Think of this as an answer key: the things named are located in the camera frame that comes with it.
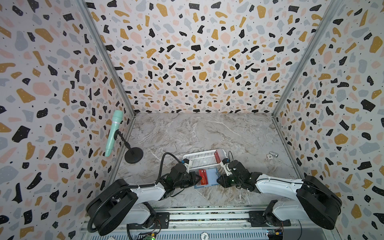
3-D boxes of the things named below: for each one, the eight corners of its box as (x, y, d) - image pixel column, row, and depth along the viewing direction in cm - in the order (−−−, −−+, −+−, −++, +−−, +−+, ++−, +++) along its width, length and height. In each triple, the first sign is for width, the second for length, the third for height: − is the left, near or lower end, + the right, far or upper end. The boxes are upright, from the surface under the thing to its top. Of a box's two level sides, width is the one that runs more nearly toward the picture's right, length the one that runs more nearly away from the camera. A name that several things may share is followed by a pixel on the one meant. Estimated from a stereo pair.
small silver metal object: (268, 160, 99) (269, 158, 97) (264, 154, 102) (265, 153, 100) (277, 157, 101) (279, 155, 99) (273, 151, 104) (274, 149, 102)
